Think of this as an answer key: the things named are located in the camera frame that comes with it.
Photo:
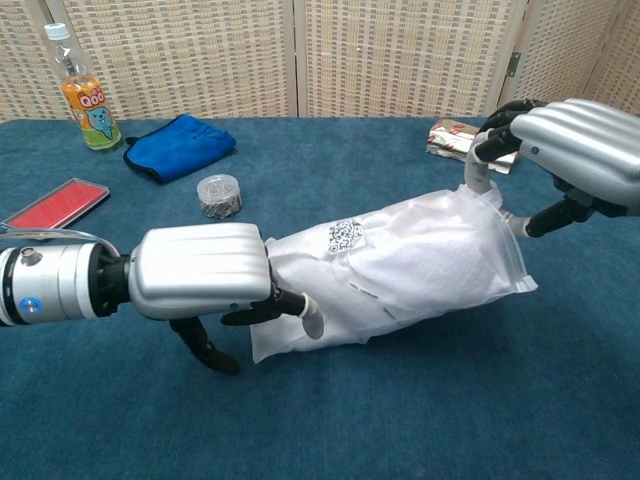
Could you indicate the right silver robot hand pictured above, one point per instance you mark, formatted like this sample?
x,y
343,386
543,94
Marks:
x,y
585,145

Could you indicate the blue folded cloth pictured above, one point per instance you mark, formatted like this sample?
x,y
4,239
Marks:
x,y
185,140

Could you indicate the small clear jar metal bits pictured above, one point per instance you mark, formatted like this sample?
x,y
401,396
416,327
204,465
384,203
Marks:
x,y
220,195

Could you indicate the red card in clear case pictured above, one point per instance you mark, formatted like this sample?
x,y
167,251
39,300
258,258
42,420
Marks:
x,y
55,205

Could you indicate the white translucent plastic bag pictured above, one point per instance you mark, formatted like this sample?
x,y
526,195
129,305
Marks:
x,y
425,265

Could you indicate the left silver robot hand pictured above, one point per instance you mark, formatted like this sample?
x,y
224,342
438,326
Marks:
x,y
200,267

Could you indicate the black screen hinge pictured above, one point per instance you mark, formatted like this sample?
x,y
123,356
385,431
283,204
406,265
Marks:
x,y
515,64

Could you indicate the white cloth garment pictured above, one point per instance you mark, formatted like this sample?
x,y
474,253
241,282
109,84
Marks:
x,y
450,240

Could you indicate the woven wicker folding screen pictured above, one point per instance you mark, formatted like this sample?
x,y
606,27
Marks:
x,y
200,50

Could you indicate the silver red-print snack packet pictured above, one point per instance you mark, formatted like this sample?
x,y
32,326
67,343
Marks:
x,y
450,140

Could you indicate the orange drink plastic bottle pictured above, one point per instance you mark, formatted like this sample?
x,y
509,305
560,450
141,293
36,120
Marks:
x,y
95,115

